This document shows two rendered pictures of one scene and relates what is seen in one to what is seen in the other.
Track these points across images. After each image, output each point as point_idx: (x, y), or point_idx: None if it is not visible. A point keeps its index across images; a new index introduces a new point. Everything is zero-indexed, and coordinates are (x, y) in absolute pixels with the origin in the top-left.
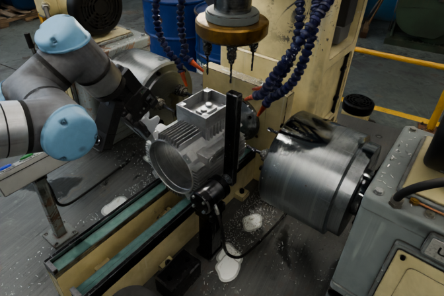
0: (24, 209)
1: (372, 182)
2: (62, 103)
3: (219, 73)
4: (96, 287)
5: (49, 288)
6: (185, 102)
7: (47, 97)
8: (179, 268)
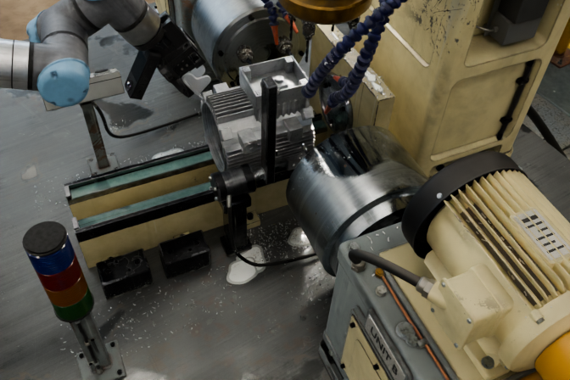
0: (84, 125)
1: (360, 237)
2: (64, 55)
3: (326, 38)
4: (92, 226)
5: (71, 213)
6: (254, 68)
7: (56, 45)
8: (184, 246)
